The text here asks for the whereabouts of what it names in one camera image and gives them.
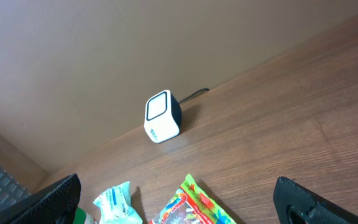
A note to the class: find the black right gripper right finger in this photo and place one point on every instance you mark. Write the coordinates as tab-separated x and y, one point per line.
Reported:
296	204

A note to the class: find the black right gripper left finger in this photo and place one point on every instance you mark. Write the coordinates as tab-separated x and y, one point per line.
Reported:
56	203

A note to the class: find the green lid white jar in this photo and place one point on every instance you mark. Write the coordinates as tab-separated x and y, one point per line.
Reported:
82	217

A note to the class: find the teal white snack pouch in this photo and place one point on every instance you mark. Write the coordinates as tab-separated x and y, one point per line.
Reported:
116	207

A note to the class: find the green Haribo gummy bag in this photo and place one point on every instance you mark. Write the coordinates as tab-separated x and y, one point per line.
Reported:
191	204

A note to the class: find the white barcode scanner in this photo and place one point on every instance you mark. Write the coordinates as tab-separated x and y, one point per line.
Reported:
162	120

